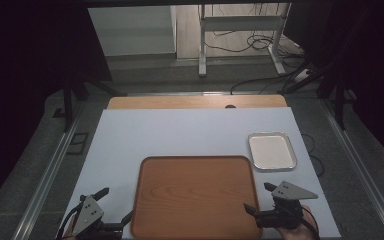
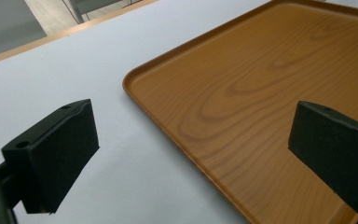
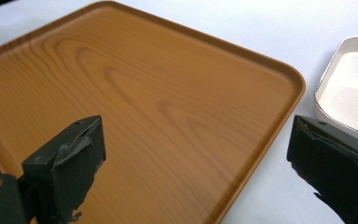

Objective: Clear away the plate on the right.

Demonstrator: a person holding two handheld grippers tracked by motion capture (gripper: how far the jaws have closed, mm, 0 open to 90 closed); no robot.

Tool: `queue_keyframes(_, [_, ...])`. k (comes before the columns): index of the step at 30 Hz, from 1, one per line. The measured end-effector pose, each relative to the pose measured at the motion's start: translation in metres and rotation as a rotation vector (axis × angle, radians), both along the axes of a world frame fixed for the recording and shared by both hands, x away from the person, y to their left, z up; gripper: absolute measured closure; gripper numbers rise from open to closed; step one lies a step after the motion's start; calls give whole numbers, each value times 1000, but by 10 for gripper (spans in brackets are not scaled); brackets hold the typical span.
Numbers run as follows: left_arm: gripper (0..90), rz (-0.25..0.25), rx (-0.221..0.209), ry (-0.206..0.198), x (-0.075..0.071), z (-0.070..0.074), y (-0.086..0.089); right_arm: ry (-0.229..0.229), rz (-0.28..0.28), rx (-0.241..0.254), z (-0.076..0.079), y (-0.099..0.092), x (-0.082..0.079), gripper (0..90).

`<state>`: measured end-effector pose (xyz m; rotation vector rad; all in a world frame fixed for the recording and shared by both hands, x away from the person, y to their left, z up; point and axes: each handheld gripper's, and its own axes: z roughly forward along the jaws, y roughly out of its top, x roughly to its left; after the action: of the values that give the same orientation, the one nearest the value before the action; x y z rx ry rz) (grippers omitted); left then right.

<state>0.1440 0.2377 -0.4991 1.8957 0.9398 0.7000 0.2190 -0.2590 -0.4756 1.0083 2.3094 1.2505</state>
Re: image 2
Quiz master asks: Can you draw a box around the metal stand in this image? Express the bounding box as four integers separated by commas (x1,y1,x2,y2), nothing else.
62,0,144,24

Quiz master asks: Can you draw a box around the wooden tray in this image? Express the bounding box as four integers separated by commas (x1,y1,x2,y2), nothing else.
122,0,358,224

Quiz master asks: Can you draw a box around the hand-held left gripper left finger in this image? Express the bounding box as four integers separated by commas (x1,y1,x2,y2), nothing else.
1,98,101,215

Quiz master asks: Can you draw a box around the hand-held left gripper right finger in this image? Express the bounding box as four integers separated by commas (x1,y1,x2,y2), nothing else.
287,100,358,216

